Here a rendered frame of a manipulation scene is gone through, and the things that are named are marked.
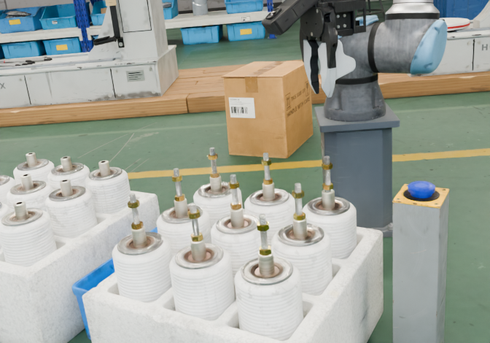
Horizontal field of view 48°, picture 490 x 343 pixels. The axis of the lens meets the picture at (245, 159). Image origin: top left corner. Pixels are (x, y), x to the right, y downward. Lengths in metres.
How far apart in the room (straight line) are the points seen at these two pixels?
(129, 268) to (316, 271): 0.30
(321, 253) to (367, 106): 0.54
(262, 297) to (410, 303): 0.27
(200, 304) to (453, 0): 4.65
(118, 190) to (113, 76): 1.69
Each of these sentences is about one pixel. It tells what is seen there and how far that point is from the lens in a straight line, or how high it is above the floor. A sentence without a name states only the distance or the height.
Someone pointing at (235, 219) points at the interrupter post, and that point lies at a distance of 0.94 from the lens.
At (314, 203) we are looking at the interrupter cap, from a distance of 1.01.
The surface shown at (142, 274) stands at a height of 0.22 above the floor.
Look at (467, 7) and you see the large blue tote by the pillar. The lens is 5.35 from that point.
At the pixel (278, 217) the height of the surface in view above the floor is 0.23.
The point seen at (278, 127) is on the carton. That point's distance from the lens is 1.97.
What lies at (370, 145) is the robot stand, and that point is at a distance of 1.35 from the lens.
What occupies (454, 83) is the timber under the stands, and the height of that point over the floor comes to 0.05.
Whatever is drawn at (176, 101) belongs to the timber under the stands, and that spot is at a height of 0.06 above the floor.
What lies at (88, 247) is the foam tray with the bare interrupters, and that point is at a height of 0.16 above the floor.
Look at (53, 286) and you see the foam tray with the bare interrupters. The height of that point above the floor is 0.13.
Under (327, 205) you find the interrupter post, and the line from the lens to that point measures 0.99.
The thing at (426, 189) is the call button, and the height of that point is 0.33.
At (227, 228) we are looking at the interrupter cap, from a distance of 0.94.
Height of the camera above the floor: 0.67
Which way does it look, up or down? 19 degrees down
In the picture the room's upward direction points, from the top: 5 degrees counter-clockwise
